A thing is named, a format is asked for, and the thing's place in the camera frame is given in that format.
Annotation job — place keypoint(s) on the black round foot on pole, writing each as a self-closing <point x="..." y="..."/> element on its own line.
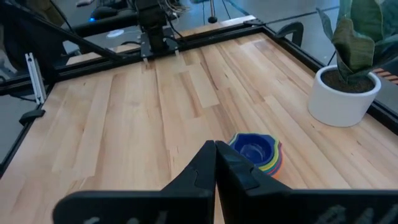
<point x="212" y="19"/>

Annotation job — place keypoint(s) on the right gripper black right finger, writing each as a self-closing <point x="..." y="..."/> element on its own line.
<point x="236" y="177"/>

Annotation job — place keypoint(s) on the red measuring cup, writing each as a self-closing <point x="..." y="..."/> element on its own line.
<point x="280" y="163"/>

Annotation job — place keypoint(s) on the black computer mouse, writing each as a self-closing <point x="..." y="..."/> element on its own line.
<point x="104" y="13"/>

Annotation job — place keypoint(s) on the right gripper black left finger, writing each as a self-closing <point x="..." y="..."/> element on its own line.
<point x="199" y="177"/>

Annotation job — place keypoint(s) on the tan chair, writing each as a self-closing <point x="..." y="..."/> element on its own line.
<point x="46" y="11"/>

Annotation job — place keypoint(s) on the black aluminium table frame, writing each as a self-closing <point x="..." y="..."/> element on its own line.
<point x="93" y="67"/>

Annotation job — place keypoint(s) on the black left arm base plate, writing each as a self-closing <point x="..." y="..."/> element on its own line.
<point x="144" y="46"/>

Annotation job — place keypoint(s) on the small dark blue measuring cup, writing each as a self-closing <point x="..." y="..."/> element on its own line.
<point x="252" y="149"/>

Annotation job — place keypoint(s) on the green measuring cup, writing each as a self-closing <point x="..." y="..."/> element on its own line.
<point x="275" y="159"/>

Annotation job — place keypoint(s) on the potted plant in white pot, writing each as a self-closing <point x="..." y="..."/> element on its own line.
<point x="339" y="105"/>

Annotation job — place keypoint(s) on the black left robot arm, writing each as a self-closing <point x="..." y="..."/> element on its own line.
<point x="154" y="28"/>

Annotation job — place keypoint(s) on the orange measuring cup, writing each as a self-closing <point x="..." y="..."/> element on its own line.
<point x="276" y="174"/>

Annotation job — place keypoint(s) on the light blue measuring cup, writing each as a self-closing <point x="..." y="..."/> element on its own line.
<point x="237" y="135"/>

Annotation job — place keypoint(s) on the black desk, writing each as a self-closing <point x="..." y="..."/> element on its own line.
<point x="102" y="26"/>

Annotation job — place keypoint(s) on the yellow measuring cup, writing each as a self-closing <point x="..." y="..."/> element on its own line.
<point x="264" y="168"/>

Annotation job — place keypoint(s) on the silver aluminium bracket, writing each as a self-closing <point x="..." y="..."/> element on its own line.
<point x="34" y="77"/>

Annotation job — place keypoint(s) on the black frame clamp lever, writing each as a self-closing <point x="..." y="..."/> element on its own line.
<point x="31" y="115"/>
<point x="295" y="26"/>

